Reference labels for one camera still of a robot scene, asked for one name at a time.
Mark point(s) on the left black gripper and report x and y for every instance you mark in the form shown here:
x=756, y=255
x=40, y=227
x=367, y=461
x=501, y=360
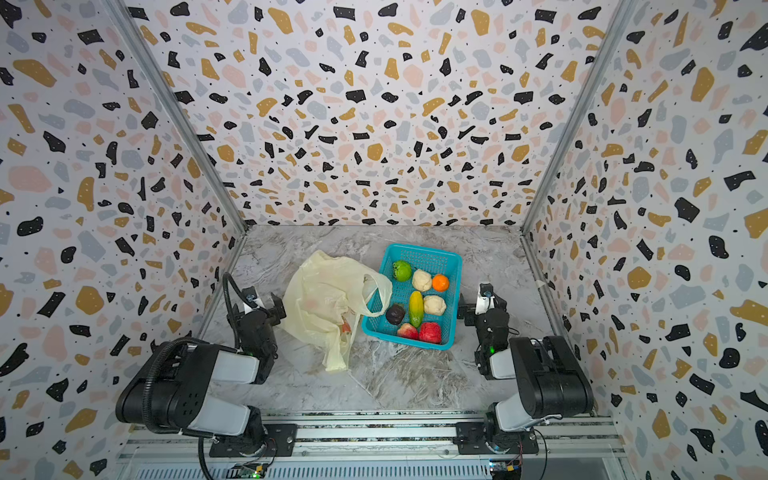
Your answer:
x=264, y=313

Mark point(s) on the orange tangerine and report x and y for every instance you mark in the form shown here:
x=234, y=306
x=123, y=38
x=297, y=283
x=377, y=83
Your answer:
x=440, y=283

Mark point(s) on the yellow mango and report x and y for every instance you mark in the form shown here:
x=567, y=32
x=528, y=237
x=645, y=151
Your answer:
x=416, y=310

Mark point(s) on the translucent yellowish plastic bag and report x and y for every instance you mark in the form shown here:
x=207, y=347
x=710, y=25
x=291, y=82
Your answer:
x=326, y=299

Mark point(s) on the pink peach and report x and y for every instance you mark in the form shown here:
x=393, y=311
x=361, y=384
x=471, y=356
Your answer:
x=408, y=331

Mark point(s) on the dark purple fruit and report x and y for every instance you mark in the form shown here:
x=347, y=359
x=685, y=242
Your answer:
x=395, y=314

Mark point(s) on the green round fruit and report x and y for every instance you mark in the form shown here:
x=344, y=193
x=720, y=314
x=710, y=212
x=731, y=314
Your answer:
x=402, y=271

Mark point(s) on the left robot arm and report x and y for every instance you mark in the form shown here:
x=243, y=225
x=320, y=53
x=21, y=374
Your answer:
x=170, y=393

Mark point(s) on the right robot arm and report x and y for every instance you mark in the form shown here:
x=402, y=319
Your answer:
x=550, y=382

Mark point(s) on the teal plastic basket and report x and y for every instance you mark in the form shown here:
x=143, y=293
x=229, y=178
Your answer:
x=434, y=262

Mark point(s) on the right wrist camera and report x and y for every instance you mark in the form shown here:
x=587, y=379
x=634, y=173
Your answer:
x=485, y=298

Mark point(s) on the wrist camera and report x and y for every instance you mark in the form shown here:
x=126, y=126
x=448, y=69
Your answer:
x=250, y=299
x=485, y=298

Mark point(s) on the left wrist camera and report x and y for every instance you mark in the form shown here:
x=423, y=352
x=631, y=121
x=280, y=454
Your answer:
x=250, y=299

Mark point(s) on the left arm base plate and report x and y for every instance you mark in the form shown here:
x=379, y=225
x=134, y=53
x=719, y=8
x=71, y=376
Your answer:
x=272, y=440

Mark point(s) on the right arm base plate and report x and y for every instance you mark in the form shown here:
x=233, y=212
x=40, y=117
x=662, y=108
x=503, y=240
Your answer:
x=495, y=441

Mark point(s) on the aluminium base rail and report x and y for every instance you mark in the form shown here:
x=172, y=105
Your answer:
x=423, y=445

